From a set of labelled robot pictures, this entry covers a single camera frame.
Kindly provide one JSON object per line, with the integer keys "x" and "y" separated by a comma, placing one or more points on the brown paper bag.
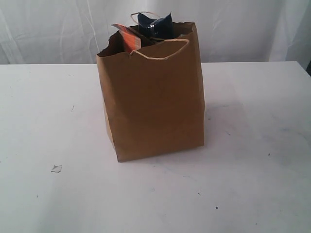
{"x": 153, "y": 97}

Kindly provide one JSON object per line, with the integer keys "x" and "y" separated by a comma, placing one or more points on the long pasta packet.
{"x": 161, "y": 28}

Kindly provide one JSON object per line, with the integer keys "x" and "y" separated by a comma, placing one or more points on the small clear wrapper scrap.
{"x": 56, "y": 169}

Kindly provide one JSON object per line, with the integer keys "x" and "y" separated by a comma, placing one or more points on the white backdrop curtain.
{"x": 74, "y": 31}

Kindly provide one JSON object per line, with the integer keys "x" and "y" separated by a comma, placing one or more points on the brown pouch orange label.
{"x": 132, "y": 38}

